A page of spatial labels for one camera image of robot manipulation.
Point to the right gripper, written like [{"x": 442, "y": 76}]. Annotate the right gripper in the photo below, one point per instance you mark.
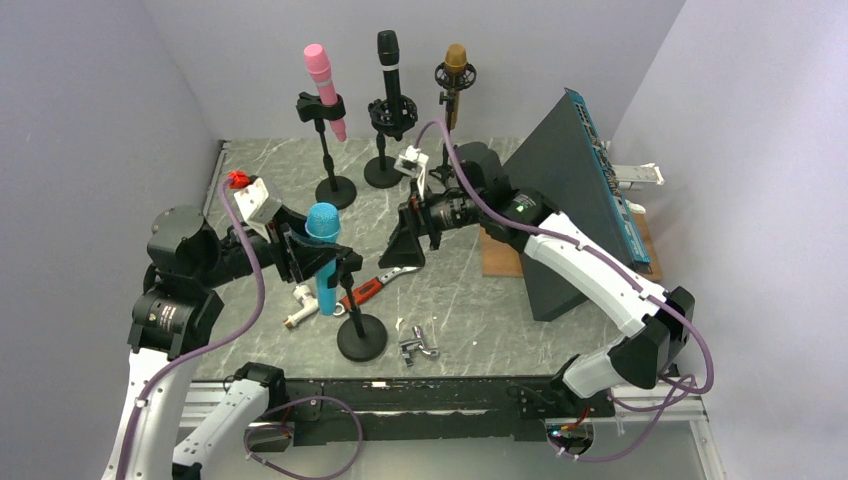
[{"x": 405, "y": 248}]

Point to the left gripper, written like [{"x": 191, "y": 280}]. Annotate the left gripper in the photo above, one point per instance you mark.
[{"x": 305, "y": 260}]

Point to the black stand for pink microphone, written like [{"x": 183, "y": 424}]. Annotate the black stand for pink microphone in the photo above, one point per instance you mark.
[{"x": 339, "y": 191}]

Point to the black front microphone stand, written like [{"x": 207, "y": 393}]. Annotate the black front microphone stand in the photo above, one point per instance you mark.
[{"x": 362, "y": 337}]

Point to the pink toy microphone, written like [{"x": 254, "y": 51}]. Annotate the pink toy microphone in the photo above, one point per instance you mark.
[{"x": 323, "y": 83}]

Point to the black toy microphone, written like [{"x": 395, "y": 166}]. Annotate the black toy microphone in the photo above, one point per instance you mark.
[{"x": 389, "y": 58}]

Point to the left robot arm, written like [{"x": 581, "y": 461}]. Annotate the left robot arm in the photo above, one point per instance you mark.
[{"x": 171, "y": 326}]

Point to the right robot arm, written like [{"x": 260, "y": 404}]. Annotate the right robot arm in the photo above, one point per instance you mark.
[{"x": 653, "y": 322}]

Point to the black tripod microphone stand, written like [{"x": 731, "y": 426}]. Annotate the black tripod microphone stand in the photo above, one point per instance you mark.
[{"x": 443, "y": 173}]

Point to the gold microphone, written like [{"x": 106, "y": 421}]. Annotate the gold microphone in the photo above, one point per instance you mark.
[{"x": 455, "y": 64}]

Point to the white plastic tap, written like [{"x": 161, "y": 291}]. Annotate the white plastic tap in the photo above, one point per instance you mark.
[{"x": 308, "y": 303}]

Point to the wooden board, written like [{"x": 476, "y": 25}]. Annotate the wooden board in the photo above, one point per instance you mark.
[{"x": 500, "y": 260}]

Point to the chrome faucet fitting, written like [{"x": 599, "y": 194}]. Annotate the chrome faucet fitting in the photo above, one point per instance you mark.
[{"x": 416, "y": 343}]

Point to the red handled adjustable wrench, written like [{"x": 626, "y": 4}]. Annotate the red handled adjustable wrench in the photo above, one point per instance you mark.
[{"x": 370, "y": 288}]

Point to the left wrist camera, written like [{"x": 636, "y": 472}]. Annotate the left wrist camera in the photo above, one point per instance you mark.
[{"x": 258, "y": 202}]

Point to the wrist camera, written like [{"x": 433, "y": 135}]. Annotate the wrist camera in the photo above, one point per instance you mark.
[
  {"x": 412, "y": 162},
  {"x": 258, "y": 202}
]

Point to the black shock mount stand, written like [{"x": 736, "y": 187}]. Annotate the black shock mount stand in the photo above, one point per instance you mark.
[{"x": 379, "y": 172}]

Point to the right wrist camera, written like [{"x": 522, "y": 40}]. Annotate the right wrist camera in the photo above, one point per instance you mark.
[{"x": 412, "y": 162}]

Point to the dark grey network switch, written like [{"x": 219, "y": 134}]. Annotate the dark grey network switch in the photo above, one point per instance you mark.
[{"x": 565, "y": 160}]

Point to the metal rack bracket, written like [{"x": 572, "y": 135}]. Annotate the metal rack bracket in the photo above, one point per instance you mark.
[{"x": 636, "y": 177}]

